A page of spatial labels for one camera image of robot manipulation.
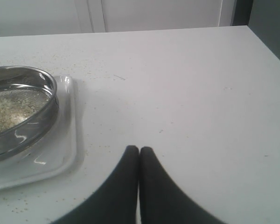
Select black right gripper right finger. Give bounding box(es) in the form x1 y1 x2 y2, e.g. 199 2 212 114
139 147 223 224

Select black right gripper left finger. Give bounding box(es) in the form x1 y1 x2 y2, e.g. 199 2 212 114
54 146 140 224

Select yellow and white grain mixture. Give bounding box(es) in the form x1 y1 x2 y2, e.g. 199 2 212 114
0 97 48 133

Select round steel mesh sieve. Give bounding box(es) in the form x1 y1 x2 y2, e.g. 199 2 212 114
0 66 59 162

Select white plastic tray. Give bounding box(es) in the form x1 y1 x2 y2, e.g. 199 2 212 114
0 76 77 190

